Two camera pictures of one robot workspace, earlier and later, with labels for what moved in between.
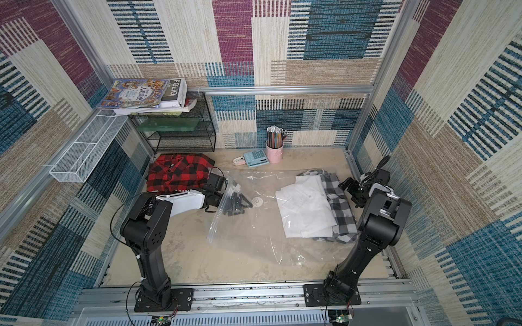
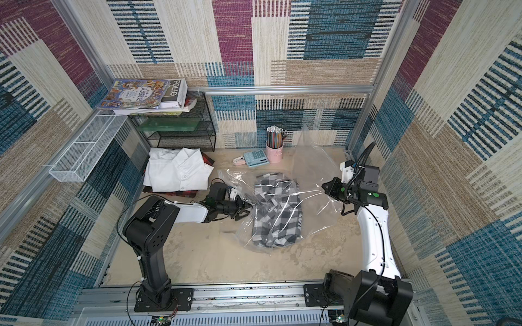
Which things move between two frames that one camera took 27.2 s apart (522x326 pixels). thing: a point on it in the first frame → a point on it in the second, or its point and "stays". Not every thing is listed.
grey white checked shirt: x=345 y=230 → x=278 y=218
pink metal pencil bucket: x=274 y=155 stays
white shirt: x=305 y=209 → x=177 y=169
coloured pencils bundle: x=275 y=136 stays
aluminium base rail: x=252 y=305 stays
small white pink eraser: x=238 y=160 stays
